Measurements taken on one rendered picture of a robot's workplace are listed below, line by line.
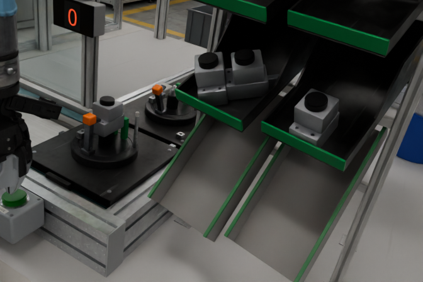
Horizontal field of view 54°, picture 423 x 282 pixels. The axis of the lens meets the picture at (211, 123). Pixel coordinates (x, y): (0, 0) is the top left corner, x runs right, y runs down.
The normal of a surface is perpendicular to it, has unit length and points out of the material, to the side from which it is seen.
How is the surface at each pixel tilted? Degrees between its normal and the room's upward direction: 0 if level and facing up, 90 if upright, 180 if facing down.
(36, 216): 90
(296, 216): 45
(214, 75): 108
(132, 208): 0
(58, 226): 90
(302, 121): 115
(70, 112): 0
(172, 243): 0
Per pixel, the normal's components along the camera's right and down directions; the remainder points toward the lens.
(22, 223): 0.86, 0.34
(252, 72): 0.04, 0.73
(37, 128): 0.15, -0.88
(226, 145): -0.33, -0.43
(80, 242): -0.48, 0.34
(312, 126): -0.63, 0.61
